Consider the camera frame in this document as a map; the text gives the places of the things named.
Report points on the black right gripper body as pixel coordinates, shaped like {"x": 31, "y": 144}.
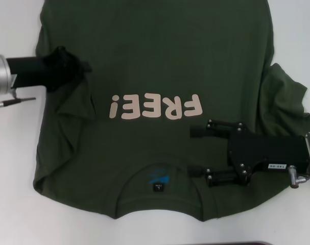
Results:
{"x": 267, "y": 153}

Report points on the dark green FREE t-shirt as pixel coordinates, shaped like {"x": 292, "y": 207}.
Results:
{"x": 157, "y": 51}

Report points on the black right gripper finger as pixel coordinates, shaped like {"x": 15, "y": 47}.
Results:
{"x": 225, "y": 178}
{"x": 217, "y": 130}

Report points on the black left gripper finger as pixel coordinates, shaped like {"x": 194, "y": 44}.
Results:
{"x": 73, "y": 63}
{"x": 61, "y": 81}

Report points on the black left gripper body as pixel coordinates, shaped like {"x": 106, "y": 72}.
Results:
{"x": 29, "y": 71}

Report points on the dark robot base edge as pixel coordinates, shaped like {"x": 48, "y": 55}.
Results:
{"x": 272, "y": 243}

